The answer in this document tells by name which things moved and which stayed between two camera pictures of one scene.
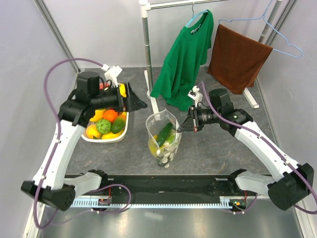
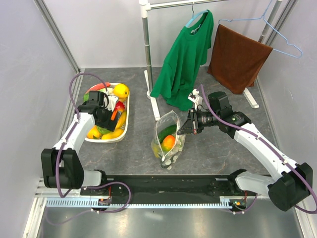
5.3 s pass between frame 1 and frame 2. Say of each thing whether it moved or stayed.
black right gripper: stayed
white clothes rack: stayed
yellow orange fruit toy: stayed
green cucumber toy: moved
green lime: stayed
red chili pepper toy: stayed
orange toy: moved
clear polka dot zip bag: moved
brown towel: stayed
